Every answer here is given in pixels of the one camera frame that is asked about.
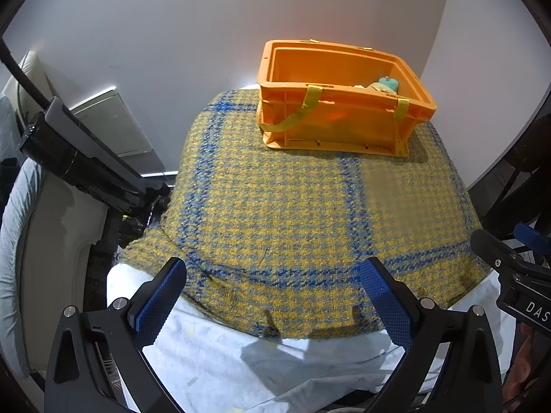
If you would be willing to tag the dark wooden furniture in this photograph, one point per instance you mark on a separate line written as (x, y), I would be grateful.
(516, 159)

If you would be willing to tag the teal star plush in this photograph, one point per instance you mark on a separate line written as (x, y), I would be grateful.
(389, 84)

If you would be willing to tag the person's right hand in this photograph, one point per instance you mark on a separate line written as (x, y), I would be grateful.
(525, 365)

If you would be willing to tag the black stand device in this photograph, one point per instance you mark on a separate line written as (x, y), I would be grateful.
(77, 159)

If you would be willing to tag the grey cloth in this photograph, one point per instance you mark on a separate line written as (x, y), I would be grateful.
(17, 223)

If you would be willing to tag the grey flat panel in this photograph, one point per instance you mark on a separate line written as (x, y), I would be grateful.
(112, 124)

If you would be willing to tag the yellow and blue plaid blanket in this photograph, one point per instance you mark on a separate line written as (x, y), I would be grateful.
(275, 206)

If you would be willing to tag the white bed sheet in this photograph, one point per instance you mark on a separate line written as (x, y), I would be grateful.
(241, 374)

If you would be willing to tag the orange plastic crate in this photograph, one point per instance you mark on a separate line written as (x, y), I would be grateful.
(344, 124)

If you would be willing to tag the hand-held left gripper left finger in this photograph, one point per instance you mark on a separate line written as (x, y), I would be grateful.
(159, 305)

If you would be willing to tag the beige sofa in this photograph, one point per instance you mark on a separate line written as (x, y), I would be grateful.
(56, 288)

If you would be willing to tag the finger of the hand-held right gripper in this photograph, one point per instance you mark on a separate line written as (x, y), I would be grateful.
(490, 245)
(529, 234)

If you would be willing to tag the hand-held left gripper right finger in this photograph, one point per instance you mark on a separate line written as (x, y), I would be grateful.
(385, 305)

